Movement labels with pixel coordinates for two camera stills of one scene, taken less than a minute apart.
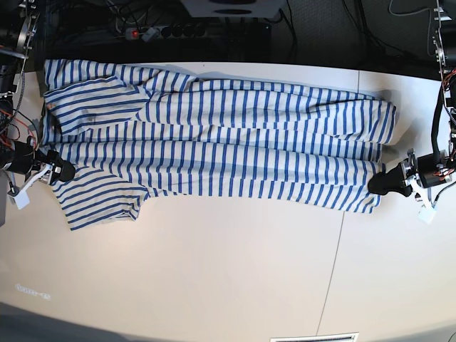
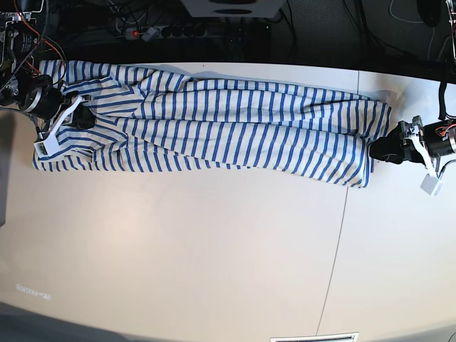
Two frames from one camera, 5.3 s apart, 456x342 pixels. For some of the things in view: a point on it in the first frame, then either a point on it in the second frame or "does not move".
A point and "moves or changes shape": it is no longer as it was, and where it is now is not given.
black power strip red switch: [149, 33] does not move
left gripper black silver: [26, 159] → [45, 100]
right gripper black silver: [431, 169] → [439, 138]
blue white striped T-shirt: [128, 129] moves or changes shape
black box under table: [249, 41] does not move
